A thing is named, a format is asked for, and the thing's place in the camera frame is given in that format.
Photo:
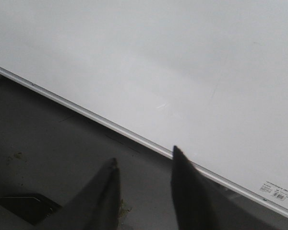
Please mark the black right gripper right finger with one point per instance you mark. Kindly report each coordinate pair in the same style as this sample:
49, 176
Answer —
199, 205

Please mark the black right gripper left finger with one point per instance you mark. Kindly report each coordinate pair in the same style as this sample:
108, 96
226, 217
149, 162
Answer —
95, 207

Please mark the black box with round socket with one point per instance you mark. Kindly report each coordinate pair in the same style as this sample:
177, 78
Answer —
32, 208

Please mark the small printed product label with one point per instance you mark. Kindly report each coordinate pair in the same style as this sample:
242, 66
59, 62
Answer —
274, 190

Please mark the white whiteboard with aluminium frame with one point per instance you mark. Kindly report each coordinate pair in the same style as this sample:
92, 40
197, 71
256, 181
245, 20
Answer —
209, 76

